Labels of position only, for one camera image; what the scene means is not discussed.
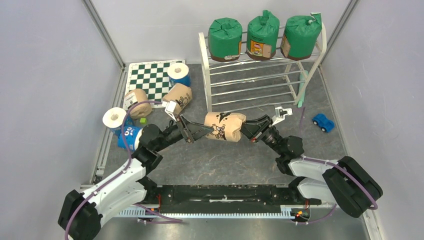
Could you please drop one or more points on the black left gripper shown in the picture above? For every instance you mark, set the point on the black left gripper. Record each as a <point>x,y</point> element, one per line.
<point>188,136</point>

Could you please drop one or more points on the blue white roll rear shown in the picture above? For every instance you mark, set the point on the blue white roll rear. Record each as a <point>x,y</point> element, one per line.
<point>179,73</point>

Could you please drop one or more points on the brown roll with cartoon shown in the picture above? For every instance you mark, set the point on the brown roll with cartoon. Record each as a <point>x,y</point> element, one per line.
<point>181,94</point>

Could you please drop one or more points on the brown roll with label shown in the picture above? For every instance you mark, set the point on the brown roll with label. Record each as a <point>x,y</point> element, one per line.
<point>137,101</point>

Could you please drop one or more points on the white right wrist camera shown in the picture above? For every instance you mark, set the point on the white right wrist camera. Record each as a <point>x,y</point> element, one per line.
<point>280,114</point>

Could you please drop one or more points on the green white chessboard mat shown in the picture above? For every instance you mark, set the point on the green white chessboard mat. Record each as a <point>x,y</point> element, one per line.
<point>151,77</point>

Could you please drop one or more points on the green brown roll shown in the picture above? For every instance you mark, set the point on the green brown roll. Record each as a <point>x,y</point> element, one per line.
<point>300,35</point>

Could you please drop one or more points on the blue white roll front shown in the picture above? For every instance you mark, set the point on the blue white roll front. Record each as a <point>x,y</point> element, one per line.
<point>114,118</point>

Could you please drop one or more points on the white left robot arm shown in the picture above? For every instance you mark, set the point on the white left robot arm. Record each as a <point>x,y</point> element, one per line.
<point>83,214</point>

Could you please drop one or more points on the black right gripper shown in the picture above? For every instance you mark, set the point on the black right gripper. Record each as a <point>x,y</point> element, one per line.
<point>263,127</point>

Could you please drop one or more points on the blue white roll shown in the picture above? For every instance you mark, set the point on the blue white roll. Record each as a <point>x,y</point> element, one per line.
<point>179,73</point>
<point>114,118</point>

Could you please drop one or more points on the blue toy car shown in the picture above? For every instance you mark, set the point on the blue toy car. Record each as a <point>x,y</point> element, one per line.
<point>323,123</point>

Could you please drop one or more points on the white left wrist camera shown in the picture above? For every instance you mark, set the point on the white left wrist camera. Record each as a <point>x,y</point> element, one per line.
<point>169,109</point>

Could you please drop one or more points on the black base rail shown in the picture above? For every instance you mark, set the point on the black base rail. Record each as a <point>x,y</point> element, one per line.
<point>236,201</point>

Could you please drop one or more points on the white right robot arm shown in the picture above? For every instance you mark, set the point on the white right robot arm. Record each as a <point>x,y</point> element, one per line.
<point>343,182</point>

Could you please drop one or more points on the cream metal shelf rack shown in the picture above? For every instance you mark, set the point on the cream metal shelf rack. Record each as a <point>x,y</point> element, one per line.
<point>246,83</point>

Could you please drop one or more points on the green roll on shelf left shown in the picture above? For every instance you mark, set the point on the green roll on shelf left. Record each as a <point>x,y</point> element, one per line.
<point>225,39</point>

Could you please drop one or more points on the green paper roll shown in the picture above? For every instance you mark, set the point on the green paper roll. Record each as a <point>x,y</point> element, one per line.
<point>262,36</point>

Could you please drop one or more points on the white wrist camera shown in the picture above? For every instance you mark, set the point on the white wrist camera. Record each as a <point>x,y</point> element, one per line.
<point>169,109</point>
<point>280,114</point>

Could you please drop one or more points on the brown paper roll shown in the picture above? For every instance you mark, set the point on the brown paper roll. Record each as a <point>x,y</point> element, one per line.
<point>226,126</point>

